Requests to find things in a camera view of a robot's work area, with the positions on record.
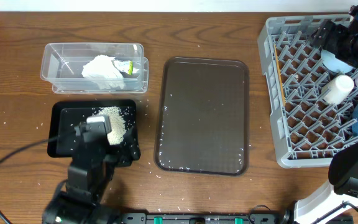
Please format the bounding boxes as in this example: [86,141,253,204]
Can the light blue small bowl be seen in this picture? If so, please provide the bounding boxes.
[321,50,354,73]

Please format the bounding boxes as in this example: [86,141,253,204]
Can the pile of white rice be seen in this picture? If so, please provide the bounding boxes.
[70,106,136,153]

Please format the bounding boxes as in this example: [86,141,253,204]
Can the white cup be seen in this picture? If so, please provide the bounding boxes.
[321,75,354,105]

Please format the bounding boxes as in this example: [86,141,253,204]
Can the wooden chopstick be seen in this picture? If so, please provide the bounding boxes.
[273,44,286,106]

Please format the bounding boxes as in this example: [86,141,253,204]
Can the green yellow snack wrapper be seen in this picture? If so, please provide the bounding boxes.
[112,60,134,75]

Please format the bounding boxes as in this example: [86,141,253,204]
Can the white tissue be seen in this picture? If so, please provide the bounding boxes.
[81,55,125,90]

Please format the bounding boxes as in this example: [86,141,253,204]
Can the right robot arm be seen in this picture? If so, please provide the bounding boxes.
[282,5,358,223]

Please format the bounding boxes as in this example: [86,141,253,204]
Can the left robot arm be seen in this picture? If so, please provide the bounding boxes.
[42,115,140,224]

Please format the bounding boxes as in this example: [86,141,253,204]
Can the black waste tray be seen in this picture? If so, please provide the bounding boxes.
[47,99,137,159]

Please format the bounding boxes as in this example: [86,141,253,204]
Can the grey dishwasher rack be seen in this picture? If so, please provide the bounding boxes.
[257,14,358,169]

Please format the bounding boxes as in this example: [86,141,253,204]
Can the dark brown serving tray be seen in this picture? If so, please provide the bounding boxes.
[154,57,250,177]

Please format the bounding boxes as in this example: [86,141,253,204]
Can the clear plastic bin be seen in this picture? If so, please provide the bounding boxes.
[40,42,149,94]

